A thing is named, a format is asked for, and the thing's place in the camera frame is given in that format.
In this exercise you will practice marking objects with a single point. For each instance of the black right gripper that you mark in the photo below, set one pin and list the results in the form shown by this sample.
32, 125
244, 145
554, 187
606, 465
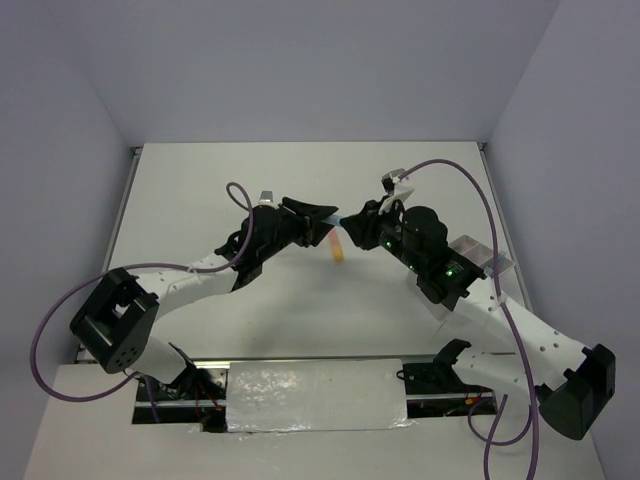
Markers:
362, 225

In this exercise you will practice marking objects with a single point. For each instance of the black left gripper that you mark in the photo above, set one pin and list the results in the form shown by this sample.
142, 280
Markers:
310, 233

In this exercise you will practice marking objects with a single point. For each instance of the blue highlighter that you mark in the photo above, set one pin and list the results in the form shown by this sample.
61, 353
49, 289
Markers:
334, 220

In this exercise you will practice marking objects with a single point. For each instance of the orange highlighter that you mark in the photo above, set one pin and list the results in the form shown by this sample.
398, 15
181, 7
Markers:
336, 247

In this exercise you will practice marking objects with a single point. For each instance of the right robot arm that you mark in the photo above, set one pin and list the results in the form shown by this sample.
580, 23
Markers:
568, 382

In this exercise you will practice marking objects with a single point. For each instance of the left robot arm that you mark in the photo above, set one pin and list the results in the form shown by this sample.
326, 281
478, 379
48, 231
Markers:
115, 322

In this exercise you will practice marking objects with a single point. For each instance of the white divided organizer tray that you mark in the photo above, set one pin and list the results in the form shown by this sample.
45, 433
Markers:
475, 255

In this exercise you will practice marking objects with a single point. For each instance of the silver foil sheet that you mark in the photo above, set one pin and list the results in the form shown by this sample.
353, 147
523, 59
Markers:
310, 396

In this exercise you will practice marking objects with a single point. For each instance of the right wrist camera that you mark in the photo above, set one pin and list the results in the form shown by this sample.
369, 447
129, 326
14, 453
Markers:
397, 187

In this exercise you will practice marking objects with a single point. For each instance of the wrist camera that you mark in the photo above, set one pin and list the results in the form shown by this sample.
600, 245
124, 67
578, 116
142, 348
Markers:
397, 187
266, 198

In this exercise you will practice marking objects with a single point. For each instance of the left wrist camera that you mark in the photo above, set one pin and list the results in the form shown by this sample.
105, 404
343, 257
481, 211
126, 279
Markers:
266, 198

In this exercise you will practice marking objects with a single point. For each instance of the metal base rail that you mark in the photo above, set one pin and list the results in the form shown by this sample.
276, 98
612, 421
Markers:
427, 396

